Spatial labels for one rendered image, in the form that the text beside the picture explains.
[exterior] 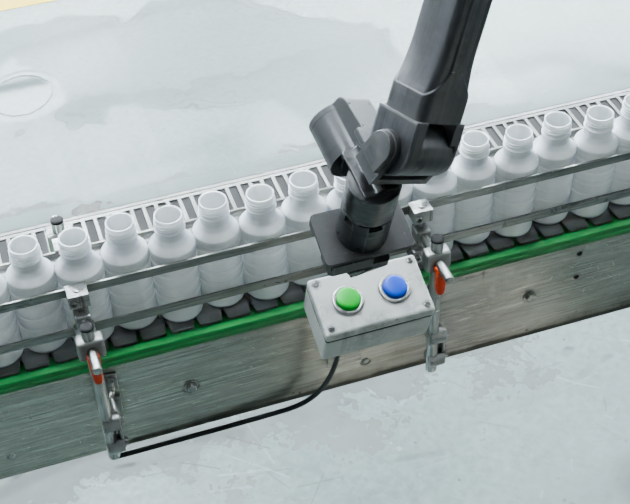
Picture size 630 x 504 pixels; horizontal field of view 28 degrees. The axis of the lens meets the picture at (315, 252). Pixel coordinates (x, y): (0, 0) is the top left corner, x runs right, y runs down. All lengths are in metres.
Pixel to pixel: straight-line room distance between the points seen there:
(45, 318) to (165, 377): 0.19
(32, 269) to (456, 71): 0.61
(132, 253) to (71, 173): 1.99
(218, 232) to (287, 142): 2.00
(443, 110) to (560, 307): 0.71
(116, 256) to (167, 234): 0.07
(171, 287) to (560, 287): 0.58
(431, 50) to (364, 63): 2.68
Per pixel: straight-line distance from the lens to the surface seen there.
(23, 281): 1.57
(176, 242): 1.57
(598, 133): 1.73
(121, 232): 1.55
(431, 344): 1.71
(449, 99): 1.22
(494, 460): 2.77
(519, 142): 1.67
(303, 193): 1.59
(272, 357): 1.71
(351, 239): 1.33
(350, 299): 1.50
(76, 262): 1.55
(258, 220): 1.58
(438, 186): 1.64
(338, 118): 1.30
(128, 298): 1.61
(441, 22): 1.20
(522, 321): 1.85
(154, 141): 3.62
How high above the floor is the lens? 2.17
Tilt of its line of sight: 42 degrees down
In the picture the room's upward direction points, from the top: 2 degrees counter-clockwise
